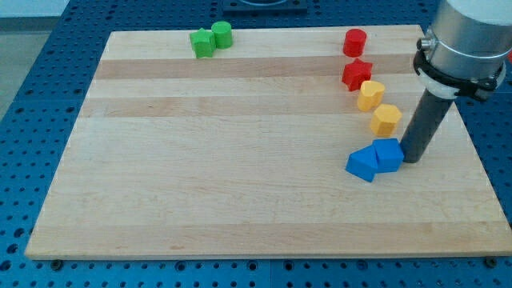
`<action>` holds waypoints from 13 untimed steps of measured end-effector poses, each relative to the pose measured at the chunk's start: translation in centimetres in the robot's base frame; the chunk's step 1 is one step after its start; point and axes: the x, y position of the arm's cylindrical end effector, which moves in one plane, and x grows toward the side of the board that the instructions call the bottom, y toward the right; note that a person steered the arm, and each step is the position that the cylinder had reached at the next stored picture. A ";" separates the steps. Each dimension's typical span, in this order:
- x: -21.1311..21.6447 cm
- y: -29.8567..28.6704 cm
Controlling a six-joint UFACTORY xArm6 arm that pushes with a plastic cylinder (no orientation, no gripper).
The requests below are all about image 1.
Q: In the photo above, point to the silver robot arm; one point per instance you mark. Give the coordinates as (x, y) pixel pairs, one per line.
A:
(464, 50)

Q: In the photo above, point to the green star block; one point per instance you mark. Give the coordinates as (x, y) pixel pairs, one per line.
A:
(203, 43)

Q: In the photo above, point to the red star block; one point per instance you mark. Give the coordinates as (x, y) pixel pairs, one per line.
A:
(355, 73)

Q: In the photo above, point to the wooden board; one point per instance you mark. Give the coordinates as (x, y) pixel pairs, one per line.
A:
(243, 155)

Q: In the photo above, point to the blue triangle block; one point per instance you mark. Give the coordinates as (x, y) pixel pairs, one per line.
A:
(363, 163)

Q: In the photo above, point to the green cylinder block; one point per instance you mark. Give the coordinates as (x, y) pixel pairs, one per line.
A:
(222, 31)

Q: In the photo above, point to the yellow heart block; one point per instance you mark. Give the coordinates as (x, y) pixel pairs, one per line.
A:
(370, 95)

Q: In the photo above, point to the yellow hexagon block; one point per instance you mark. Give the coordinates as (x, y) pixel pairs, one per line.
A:
(385, 120)

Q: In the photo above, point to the blue cube block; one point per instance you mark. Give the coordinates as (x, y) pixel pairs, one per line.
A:
(389, 154)

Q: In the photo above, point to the red cylinder block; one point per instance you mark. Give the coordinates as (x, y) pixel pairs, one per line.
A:
(354, 44)

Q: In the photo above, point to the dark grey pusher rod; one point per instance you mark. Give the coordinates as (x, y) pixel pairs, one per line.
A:
(423, 125)

